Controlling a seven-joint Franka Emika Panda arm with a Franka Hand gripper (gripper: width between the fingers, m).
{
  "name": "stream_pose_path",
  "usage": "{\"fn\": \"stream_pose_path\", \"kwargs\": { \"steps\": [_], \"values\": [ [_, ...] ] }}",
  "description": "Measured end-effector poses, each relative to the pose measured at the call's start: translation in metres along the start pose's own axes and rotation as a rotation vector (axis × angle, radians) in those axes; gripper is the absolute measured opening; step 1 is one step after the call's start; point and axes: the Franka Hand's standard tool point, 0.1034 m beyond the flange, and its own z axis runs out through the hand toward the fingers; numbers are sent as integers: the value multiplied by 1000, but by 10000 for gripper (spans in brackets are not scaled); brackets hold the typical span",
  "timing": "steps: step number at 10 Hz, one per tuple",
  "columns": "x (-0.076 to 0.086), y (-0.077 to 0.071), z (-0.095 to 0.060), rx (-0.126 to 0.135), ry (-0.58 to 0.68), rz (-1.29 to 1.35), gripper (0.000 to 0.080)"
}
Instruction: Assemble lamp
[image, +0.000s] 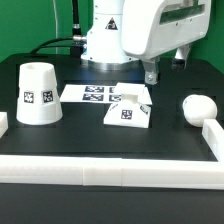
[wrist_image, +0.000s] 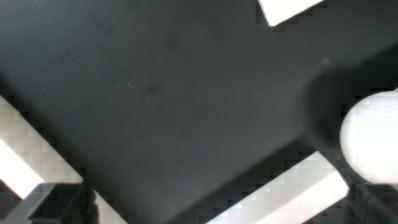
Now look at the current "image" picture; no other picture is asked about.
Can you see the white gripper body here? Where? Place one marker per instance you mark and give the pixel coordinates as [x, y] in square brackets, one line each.
[153, 27]

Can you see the white front fence wall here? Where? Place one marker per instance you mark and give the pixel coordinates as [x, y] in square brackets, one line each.
[111, 172]

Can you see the white marker sheet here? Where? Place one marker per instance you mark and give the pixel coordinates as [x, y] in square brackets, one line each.
[89, 94]

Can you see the white left fence block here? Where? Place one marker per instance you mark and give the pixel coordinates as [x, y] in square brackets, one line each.
[3, 123]

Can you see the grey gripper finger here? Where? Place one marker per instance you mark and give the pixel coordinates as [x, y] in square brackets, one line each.
[151, 68]
[181, 56]

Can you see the white lamp shade cone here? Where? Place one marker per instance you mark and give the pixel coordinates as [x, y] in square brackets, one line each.
[38, 102]

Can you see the white lamp bulb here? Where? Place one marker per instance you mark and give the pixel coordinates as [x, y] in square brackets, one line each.
[197, 108]

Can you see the white lamp base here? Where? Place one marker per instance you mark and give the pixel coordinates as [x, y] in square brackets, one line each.
[134, 108]

